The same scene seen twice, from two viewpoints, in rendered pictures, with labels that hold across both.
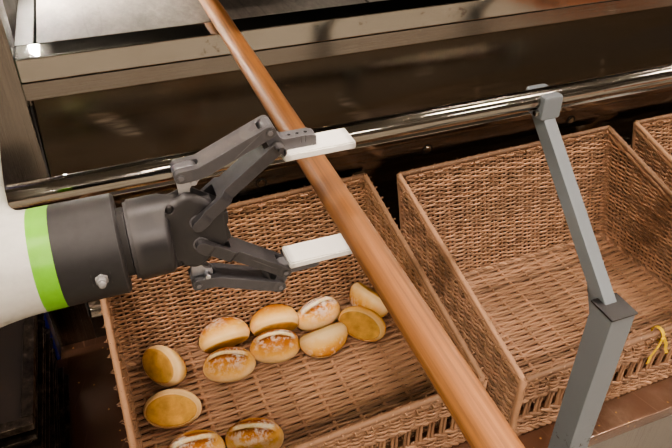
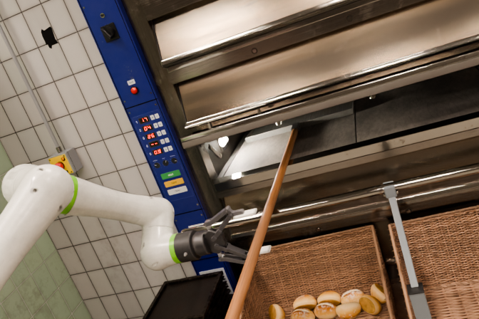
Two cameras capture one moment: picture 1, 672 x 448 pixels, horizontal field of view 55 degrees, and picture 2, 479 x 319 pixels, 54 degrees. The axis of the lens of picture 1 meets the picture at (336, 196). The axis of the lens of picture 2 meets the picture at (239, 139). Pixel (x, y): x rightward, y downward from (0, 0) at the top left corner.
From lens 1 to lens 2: 97 cm
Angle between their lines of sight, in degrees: 41
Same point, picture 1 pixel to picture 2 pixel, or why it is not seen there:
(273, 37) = (306, 164)
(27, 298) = (168, 258)
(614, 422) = not seen: outside the picture
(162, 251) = (201, 246)
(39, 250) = (171, 244)
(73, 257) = (178, 247)
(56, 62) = (226, 184)
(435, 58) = (398, 164)
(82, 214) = (182, 235)
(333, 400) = not seen: outside the picture
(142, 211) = (197, 234)
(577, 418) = not seen: outside the picture
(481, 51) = (426, 157)
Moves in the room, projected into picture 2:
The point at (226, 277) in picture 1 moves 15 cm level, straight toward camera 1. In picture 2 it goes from (228, 258) to (208, 290)
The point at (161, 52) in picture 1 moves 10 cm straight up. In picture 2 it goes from (262, 176) to (254, 154)
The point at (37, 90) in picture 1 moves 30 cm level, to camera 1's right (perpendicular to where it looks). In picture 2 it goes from (222, 194) to (281, 190)
